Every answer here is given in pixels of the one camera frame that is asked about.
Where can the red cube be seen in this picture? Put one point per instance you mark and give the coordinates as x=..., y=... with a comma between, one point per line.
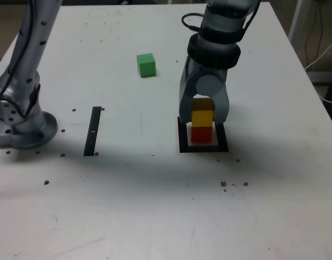
x=201, y=134

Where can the white frame post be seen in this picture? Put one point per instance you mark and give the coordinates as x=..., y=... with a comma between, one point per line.
x=296, y=19

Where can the green cube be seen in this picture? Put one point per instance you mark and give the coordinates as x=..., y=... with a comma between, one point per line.
x=146, y=66

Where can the yellow cube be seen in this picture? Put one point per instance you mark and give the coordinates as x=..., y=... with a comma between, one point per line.
x=201, y=117

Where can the black tape square outline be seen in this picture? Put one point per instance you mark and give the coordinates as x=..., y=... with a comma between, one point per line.
x=204, y=149

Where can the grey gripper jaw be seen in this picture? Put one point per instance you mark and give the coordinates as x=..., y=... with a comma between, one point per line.
x=185, y=103
x=212, y=85

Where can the black tape strip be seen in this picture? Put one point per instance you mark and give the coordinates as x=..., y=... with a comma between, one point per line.
x=92, y=130

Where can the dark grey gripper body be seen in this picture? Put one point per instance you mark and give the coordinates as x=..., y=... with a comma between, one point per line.
x=212, y=71

